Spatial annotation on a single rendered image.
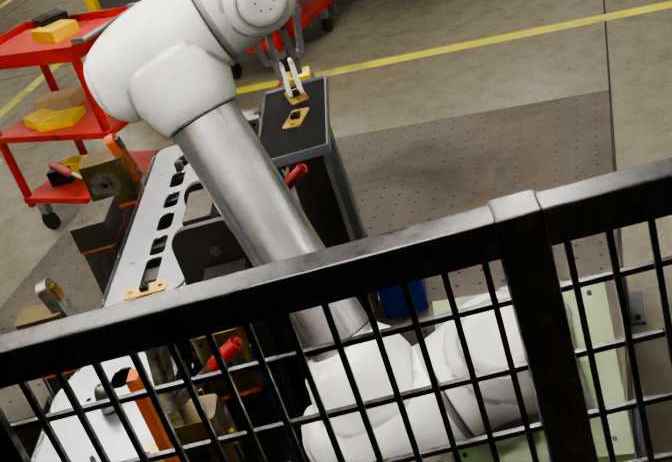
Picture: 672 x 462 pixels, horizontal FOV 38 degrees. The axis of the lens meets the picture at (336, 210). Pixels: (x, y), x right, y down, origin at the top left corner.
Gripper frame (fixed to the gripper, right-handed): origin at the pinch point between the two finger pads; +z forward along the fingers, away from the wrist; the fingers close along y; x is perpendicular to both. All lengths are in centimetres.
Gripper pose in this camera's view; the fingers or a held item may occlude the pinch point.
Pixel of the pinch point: (290, 77)
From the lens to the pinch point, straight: 199.6
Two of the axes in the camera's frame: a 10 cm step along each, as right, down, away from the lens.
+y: -9.3, 3.6, -1.0
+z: 2.8, 8.5, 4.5
